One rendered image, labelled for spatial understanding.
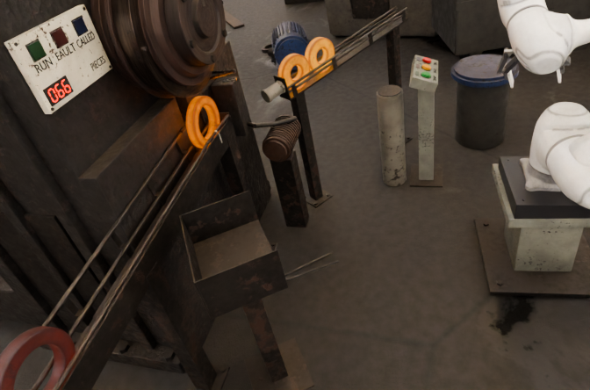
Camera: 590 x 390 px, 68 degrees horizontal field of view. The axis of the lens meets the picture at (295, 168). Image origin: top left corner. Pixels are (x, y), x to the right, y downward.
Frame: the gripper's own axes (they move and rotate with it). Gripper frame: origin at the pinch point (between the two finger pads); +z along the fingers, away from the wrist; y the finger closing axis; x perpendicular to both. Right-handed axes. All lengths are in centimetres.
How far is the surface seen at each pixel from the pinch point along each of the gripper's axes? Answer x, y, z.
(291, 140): -19, -90, -1
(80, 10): -39, -91, -94
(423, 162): 5, -56, 59
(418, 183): -3, -60, 68
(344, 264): -58, -74, 40
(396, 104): 14, -59, 23
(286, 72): 4, -91, -17
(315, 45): 21, -84, -14
